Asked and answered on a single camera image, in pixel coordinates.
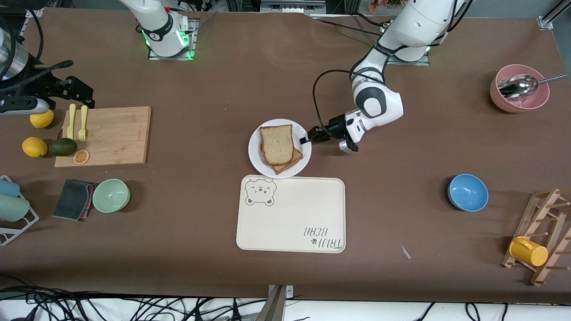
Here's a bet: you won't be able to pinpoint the plain bread slice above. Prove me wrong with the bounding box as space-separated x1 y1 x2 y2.
260 124 295 166

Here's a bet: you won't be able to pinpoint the white round plate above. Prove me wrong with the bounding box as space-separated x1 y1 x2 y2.
248 119 311 179

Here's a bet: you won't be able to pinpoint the yellow plastic knife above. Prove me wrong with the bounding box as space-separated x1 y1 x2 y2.
67 103 77 140

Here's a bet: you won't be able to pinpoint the yellow plastic fork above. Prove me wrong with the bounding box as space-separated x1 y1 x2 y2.
78 105 89 143

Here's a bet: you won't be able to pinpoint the yellow lemon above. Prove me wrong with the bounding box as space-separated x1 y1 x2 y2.
29 109 55 129
22 137 48 159

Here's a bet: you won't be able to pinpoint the green avocado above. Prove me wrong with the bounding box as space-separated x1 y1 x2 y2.
48 138 78 157

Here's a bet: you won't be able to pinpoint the wooden cutting board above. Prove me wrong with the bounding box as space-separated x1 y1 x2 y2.
54 106 152 168

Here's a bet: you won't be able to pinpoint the cream bear print tray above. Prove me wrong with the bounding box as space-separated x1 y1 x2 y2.
236 175 347 254

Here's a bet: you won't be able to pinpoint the pale green bowl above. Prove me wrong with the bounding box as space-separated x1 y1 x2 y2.
92 179 131 213

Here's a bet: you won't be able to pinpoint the grey folded cloth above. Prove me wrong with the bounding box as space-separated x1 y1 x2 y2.
53 179 98 222

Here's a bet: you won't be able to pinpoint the pale green cup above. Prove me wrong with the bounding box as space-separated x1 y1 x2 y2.
0 194 30 222

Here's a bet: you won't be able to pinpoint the orange artificial flowers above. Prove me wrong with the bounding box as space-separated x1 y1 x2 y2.
368 0 402 12

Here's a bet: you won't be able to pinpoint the blue bowl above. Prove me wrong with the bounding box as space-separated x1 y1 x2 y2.
447 174 489 212

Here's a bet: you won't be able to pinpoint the pink bowl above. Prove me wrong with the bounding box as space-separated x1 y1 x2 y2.
490 64 550 113

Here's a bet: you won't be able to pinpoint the metal spoon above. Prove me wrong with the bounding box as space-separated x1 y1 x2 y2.
497 73 569 99

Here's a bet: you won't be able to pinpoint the wooden cup rack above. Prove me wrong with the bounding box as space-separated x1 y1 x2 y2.
501 188 571 287

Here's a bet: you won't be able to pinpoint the yellow mug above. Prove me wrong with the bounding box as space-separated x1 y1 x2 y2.
509 236 549 267

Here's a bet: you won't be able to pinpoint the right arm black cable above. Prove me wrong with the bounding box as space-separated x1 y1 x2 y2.
0 9 74 77

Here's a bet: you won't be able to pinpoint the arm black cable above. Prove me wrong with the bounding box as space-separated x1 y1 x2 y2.
0 9 74 77
312 69 380 134

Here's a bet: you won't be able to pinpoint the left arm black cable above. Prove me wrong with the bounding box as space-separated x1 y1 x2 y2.
312 69 380 134

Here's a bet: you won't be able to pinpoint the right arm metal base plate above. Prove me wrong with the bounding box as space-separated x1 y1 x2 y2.
148 18 198 61

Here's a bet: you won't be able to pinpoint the black table cable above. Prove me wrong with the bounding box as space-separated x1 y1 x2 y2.
352 12 393 28
312 17 384 37

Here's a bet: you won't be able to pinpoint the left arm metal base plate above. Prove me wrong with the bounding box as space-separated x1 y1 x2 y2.
386 45 430 66

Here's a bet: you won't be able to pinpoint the white wire rack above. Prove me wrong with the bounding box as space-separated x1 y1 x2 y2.
0 175 40 246

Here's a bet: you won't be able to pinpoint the metal background frame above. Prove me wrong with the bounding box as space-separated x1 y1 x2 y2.
225 0 353 16

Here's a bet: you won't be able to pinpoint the metal table edge bracket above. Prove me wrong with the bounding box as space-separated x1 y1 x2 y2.
268 285 294 321

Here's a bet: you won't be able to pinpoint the black cable tangle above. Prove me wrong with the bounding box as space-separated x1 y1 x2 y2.
0 285 268 321

